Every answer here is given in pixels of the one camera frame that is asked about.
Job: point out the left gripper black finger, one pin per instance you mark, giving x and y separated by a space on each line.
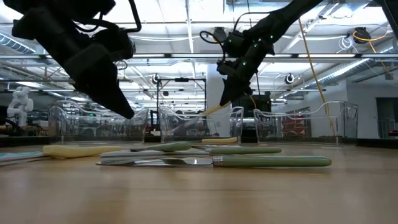
112 99

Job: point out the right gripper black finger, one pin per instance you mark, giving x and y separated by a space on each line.
231 93

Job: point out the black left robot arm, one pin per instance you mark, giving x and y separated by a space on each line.
46 18

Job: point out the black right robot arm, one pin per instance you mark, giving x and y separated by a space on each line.
289 15

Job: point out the white structural column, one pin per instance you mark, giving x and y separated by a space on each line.
213 93

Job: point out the black monitor screen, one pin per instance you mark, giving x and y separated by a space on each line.
262 104

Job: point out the clear plastic bin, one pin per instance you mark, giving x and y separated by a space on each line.
199 127
311 124
77 124

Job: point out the white humanoid robot figure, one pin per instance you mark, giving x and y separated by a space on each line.
20 104

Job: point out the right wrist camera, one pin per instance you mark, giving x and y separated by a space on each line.
233 43

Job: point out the black frame stand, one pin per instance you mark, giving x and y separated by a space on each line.
182 80

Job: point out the silver ventilation duct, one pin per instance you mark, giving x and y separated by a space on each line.
12 43
342 73

